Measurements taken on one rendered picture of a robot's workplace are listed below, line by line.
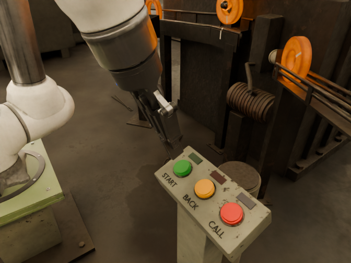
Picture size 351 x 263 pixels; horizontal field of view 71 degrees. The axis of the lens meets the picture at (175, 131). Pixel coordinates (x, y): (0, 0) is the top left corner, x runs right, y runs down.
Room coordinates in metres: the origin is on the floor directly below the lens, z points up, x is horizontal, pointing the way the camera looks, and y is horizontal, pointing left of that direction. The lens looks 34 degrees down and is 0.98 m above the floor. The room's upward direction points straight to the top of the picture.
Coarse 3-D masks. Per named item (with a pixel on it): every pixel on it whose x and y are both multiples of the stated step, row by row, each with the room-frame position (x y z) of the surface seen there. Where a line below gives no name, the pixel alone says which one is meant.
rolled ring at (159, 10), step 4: (148, 0) 1.93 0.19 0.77; (152, 0) 1.89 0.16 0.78; (156, 0) 1.87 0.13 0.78; (148, 4) 1.94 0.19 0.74; (156, 4) 1.85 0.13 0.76; (160, 4) 1.86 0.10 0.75; (148, 8) 1.96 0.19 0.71; (156, 8) 1.85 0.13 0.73; (160, 8) 1.85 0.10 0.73; (148, 12) 1.96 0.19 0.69; (156, 12) 1.85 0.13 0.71; (160, 12) 1.84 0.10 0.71; (160, 16) 1.84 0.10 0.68
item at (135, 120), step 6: (150, 18) 1.54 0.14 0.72; (156, 18) 1.62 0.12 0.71; (156, 24) 1.61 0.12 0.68; (156, 30) 1.61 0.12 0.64; (138, 108) 1.58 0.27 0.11; (138, 114) 1.66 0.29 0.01; (132, 120) 1.58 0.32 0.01; (138, 120) 1.58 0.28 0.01; (144, 120) 1.57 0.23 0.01; (144, 126) 1.49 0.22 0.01; (150, 126) 1.49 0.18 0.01
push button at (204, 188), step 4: (200, 180) 0.37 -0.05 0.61; (204, 180) 0.36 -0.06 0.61; (208, 180) 0.36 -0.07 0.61; (196, 184) 0.36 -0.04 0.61; (200, 184) 0.35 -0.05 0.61; (204, 184) 0.35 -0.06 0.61; (208, 184) 0.35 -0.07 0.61; (212, 184) 0.35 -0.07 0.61; (196, 188) 0.35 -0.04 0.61; (200, 188) 0.35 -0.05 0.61; (204, 188) 0.34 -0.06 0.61; (208, 188) 0.34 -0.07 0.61; (212, 188) 0.34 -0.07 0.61; (196, 192) 0.34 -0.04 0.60; (200, 192) 0.34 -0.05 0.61; (204, 192) 0.34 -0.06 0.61; (208, 192) 0.33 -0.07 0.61; (212, 192) 0.34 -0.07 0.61; (200, 196) 0.33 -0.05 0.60; (204, 196) 0.33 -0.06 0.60; (208, 196) 0.33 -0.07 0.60
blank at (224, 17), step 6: (222, 0) 1.35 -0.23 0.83; (234, 0) 1.29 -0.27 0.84; (240, 0) 1.27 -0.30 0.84; (216, 6) 1.38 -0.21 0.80; (234, 6) 1.28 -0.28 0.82; (240, 6) 1.27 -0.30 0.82; (222, 12) 1.35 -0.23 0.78; (234, 12) 1.28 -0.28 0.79; (240, 12) 1.27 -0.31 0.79; (222, 18) 1.34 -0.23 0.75; (228, 18) 1.31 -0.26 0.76; (234, 18) 1.27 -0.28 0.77; (228, 24) 1.31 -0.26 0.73
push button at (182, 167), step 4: (180, 160) 0.43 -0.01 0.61; (184, 160) 0.42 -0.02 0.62; (176, 164) 0.42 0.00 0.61; (180, 164) 0.41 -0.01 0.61; (184, 164) 0.41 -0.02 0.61; (188, 164) 0.41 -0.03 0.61; (176, 168) 0.41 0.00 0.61; (180, 168) 0.40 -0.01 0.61; (184, 168) 0.40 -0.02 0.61; (188, 168) 0.40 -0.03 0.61; (176, 172) 0.40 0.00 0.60; (180, 172) 0.39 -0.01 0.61; (184, 172) 0.39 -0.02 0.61; (188, 172) 0.39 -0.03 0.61
